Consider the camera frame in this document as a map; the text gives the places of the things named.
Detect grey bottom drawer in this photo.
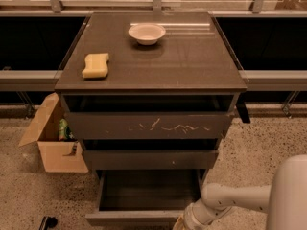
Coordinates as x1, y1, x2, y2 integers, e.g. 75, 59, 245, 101
85, 169, 207, 226

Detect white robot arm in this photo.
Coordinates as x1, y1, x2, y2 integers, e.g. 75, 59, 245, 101
172, 154, 307, 230

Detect dark grey drawer cabinet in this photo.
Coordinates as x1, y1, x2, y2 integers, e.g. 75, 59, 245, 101
54, 11, 252, 177

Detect scratched grey top drawer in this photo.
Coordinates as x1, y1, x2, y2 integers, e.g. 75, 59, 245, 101
62, 95, 232, 140

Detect grey middle drawer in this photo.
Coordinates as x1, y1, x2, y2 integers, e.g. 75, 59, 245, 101
83, 139, 218, 170

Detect yellow sponge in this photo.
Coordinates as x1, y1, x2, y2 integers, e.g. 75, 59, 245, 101
82, 53, 109, 79

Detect white bowl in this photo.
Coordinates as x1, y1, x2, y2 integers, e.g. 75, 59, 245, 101
129, 23, 166, 45

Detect green packet in box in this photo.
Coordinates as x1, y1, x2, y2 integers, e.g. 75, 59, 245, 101
59, 119, 74, 141

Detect open cardboard box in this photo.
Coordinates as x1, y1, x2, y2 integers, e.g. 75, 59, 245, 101
19, 93, 88, 173

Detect black object on floor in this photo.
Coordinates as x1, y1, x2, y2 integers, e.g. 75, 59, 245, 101
38, 216, 58, 230

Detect metal window railing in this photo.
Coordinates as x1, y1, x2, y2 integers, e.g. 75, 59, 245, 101
0, 0, 307, 119

